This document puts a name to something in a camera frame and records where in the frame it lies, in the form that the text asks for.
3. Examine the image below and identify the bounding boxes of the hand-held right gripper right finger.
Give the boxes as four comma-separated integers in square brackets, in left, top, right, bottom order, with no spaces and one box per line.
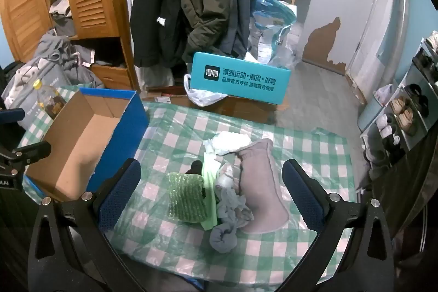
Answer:
[282,158,416,292]

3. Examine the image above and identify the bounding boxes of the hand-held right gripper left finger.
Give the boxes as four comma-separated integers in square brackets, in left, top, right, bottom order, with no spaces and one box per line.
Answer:
[27,158,151,292]

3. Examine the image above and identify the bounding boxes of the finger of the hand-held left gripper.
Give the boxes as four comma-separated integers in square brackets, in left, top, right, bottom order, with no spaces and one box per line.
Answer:
[0,141,52,176]
[0,109,26,123]

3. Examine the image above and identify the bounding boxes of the grey plush pouch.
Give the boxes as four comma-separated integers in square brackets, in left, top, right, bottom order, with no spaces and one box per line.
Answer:
[236,138,290,234]

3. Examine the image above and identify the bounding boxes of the blue cardboard box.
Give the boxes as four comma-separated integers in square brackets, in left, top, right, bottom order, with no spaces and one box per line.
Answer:
[25,88,150,202]

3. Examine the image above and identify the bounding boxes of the green bubble wrap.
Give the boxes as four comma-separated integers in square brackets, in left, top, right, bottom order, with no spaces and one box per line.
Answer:
[166,172,214,223]

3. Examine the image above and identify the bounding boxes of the clear plastic wrap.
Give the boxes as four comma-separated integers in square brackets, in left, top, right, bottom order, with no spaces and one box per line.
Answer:
[215,189,254,227]

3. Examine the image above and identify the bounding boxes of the clear plastic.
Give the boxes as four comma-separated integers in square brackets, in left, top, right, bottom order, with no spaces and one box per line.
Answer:
[214,165,237,192]

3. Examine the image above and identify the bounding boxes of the black sock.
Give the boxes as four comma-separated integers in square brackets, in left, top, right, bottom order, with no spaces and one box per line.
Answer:
[185,160,206,176]

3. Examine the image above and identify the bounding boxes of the blue-grey sock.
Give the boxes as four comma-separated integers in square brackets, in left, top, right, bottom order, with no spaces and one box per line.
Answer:
[210,222,239,252]

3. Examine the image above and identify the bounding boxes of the white sock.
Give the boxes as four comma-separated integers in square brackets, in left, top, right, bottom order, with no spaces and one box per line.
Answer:
[203,132,252,156]

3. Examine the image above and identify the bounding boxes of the light green sock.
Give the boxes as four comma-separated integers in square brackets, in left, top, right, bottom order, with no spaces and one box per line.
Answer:
[201,152,226,231]

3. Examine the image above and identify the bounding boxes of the grey tote bag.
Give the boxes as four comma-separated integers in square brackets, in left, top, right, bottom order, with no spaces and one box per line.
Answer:
[2,56,69,128]

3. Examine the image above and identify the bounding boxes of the black backpack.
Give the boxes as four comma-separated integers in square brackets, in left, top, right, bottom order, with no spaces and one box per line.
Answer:
[0,61,18,101]

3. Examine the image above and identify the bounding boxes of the plastic bottle yellow cap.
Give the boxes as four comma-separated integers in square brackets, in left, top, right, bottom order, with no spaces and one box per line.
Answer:
[32,80,67,120]

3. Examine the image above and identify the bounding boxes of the grey hoodie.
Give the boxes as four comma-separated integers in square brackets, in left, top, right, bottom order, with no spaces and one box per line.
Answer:
[34,28,105,89]

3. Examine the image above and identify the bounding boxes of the green checked tablecloth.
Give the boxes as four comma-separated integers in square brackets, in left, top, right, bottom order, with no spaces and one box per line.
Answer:
[17,83,360,282]

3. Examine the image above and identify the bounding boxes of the large brown cardboard box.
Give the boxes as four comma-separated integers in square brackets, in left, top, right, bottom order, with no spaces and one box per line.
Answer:
[142,85,290,124]

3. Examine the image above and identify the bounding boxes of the small cardboard box red items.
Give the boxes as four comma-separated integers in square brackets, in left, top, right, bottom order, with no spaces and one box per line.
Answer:
[145,86,192,104]

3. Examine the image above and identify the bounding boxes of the grey folded clothes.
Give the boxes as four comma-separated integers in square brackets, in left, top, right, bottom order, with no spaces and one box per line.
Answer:
[49,0,74,36]

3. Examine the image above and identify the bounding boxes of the group of shoes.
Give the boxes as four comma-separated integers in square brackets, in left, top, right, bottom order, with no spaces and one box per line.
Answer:
[363,32,438,169]

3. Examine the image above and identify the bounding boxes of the white plastic bag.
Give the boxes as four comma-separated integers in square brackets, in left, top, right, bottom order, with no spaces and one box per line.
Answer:
[184,74,229,107]

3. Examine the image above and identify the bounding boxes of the teal box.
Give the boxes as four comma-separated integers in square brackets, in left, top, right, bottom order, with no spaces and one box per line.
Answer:
[189,52,292,104]

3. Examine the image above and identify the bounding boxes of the shoe rack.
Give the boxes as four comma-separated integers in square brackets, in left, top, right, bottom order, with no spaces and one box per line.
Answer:
[358,30,438,176]

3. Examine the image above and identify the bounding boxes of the clear plastic bag blue trim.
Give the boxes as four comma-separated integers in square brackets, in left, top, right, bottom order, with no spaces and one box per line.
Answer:
[246,0,302,70]

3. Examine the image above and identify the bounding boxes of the black coat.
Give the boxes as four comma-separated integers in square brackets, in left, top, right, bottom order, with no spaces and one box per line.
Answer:
[129,0,192,68]

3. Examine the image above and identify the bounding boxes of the pale blue door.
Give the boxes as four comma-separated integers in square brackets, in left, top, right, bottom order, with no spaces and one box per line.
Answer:
[345,0,438,84]

